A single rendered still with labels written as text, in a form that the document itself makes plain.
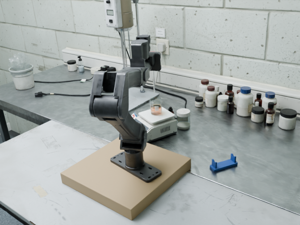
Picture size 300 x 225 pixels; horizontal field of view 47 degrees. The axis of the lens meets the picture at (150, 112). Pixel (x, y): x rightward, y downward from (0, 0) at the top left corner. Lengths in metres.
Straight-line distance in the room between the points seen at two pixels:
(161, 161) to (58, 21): 1.64
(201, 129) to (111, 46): 0.99
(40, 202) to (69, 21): 1.57
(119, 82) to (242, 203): 0.54
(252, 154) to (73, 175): 0.67
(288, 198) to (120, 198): 0.52
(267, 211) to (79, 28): 1.78
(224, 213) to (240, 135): 0.49
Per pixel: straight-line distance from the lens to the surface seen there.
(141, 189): 1.12
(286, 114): 1.55
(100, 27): 2.31
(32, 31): 2.93
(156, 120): 1.42
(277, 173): 1.29
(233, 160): 1.30
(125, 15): 1.68
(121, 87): 0.90
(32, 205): 1.22
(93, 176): 1.20
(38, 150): 1.51
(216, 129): 1.54
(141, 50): 1.16
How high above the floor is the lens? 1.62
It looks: 25 degrees down
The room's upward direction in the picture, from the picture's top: 4 degrees counter-clockwise
